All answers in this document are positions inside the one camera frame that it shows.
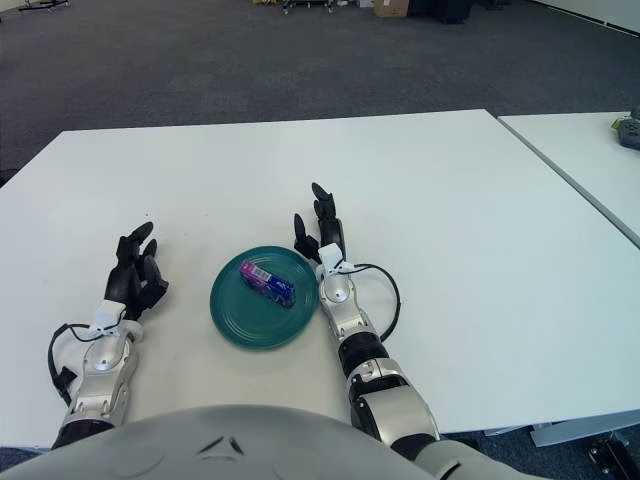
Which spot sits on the grey robot torso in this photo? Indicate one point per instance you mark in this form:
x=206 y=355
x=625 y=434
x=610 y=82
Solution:
x=200 y=445

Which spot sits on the round green plate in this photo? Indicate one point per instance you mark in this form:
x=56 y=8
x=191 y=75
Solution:
x=265 y=320

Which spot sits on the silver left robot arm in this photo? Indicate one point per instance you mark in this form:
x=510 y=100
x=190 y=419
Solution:
x=100 y=370

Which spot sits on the blue purple gum box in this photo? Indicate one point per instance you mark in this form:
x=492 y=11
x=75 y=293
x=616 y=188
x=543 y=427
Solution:
x=267 y=283

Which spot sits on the brown cardboard box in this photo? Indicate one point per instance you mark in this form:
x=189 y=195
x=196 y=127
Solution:
x=390 y=7

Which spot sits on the black chair casters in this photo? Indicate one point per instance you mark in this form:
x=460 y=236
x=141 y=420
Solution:
x=305 y=4

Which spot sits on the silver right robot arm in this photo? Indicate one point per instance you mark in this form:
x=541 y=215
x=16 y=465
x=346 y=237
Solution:
x=345 y=310

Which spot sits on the black floor stand base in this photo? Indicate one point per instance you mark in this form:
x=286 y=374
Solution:
x=42 y=4

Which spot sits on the large black bag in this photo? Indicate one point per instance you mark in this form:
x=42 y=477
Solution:
x=452 y=10

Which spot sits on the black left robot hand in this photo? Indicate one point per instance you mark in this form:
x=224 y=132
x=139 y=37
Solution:
x=130 y=285

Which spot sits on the white table frame foot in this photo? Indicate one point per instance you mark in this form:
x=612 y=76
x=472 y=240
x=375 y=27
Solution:
x=565 y=431

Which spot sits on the dark grey desk device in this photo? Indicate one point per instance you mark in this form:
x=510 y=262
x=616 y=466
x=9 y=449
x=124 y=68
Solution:
x=629 y=131

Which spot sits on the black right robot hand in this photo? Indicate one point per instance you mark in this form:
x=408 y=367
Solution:
x=327 y=232

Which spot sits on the black metal floor stand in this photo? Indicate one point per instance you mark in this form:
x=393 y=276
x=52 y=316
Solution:
x=612 y=452

